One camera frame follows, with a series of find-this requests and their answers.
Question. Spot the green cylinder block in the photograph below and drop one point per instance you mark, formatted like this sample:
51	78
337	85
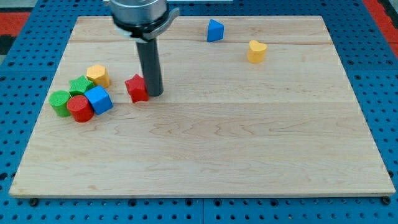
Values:
58	101

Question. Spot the light wooden board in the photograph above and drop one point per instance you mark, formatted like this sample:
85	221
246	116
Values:
290	126

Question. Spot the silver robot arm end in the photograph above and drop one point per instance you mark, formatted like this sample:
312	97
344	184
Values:
142	20

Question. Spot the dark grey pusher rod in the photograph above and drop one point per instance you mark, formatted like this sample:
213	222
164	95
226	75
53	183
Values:
150	64

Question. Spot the red star block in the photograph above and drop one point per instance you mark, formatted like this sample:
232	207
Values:
136	89

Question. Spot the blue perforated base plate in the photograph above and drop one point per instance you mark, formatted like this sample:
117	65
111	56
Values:
31	63

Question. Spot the yellow heart block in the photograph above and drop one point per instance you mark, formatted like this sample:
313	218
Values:
256	51

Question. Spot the blue cube block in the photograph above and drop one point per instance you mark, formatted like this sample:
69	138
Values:
99	99

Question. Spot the blue triangle block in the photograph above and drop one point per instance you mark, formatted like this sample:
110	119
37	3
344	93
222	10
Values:
215	31

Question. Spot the red cylinder block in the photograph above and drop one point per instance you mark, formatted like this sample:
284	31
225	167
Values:
80	108

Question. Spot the yellow hexagon block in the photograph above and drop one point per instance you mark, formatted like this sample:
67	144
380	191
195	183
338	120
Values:
98	74

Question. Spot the green star block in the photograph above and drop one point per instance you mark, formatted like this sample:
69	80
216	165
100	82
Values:
80	85

